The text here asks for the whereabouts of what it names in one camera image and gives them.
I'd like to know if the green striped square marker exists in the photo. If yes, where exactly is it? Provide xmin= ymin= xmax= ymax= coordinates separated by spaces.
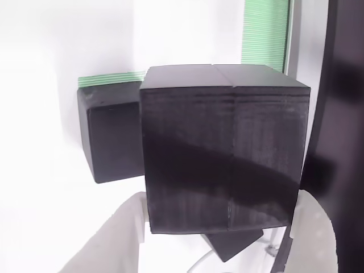
xmin=77 ymin=71 xmax=146 ymax=88

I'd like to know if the green striped tape strip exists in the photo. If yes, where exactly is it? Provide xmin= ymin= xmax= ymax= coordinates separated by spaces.
xmin=241 ymin=0 xmax=291 ymax=72

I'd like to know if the black cube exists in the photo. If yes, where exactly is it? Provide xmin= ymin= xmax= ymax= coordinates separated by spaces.
xmin=139 ymin=64 xmax=311 ymax=235
xmin=200 ymin=226 xmax=264 ymax=263
xmin=76 ymin=81 xmax=146 ymax=184

